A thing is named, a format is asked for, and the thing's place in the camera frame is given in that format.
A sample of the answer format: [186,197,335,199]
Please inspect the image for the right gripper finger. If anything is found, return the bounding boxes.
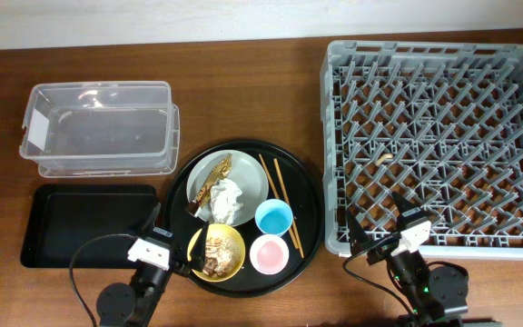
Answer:
[391,191,420,221]
[345,210,372,256]

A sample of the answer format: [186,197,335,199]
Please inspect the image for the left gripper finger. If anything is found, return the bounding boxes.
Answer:
[136,203,161,235]
[190,222,210,272]

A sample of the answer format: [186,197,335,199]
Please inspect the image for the food scraps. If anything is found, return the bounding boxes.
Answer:
[202,236,241,280]

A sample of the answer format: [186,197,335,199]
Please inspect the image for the yellow bowl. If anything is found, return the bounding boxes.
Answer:
[187,223,246,282]

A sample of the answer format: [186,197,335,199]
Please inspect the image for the wooden chopstick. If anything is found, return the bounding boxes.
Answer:
[273,158,305,259]
[258,154,299,249]

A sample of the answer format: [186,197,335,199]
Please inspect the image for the white tissue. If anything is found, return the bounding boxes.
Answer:
[210,178,242,225]

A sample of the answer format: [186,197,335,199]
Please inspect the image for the pink cup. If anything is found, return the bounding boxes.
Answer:
[250,234,290,275]

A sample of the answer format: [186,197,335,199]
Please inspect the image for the blue cup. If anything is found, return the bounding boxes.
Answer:
[254,199,293,236]

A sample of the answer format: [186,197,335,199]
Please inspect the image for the gold snack wrapper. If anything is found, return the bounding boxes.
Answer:
[185,154,232,217]

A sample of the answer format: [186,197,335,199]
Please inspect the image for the grey plate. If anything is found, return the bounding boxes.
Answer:
[186,150,269,227]

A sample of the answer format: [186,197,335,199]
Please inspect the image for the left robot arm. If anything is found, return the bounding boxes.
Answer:
[96,204,206,326]

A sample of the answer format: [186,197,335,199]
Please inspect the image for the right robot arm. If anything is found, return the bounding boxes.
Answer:
[342,192,469,326]

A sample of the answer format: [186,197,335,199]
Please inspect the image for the small food scrap in rack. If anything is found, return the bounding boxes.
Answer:
[375,154,393,166]

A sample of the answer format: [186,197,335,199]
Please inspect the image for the grey dishwasher rack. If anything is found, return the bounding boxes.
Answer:
[320,40,523,261]

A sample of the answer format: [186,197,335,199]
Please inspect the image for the round black tray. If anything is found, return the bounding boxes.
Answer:
[161,139,324,298]

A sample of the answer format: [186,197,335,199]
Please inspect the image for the black rectangular tray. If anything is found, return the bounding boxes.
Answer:
[20,184,160,269]

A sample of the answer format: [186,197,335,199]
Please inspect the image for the clear plastic bin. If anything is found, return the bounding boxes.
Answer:
[19,81,181,178]

